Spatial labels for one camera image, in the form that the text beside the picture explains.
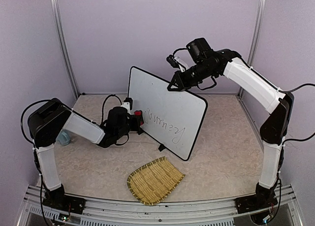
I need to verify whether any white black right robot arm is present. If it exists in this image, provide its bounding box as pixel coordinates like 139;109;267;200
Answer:
165;37;294;208

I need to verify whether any woven bamboo tray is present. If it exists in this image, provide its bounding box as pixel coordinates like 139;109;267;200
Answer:
126;157;185;206

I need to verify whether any aluminium front rail frame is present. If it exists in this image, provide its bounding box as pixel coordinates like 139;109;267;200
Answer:
17;184;303;226

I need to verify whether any aluminium corner post left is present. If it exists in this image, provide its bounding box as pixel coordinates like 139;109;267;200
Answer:
50;0;80;99

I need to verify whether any aluminium corner post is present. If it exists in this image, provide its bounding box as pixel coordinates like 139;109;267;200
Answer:
50;0;80;99
248;0;266;65

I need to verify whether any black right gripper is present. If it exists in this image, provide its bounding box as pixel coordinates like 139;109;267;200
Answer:
166;61;216;91

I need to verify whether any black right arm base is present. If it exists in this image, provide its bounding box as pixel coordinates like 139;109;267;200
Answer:
235;182;278;214

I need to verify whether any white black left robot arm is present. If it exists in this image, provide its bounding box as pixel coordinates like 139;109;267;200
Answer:
27;97;144;209

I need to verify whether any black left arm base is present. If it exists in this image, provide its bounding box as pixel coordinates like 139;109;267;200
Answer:
42;185;86;215

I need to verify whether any light blue mug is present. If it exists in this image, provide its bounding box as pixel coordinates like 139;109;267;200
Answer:
56;130;71;146

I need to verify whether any white whiteboard black frame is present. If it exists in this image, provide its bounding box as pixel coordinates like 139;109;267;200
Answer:
128;66;208;161

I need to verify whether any red bone-shaped eraser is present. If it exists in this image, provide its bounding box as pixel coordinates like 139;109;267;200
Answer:
134;110;144;126

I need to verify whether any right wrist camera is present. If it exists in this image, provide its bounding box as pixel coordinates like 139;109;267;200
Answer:
166;55;189;72

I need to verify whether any aluminium corner post right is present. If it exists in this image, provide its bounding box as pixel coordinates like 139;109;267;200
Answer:
248;0;266;65

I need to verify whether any black whiteboard stand foot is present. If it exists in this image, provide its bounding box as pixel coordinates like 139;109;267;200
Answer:
158;144;166;152
137;129;144;135

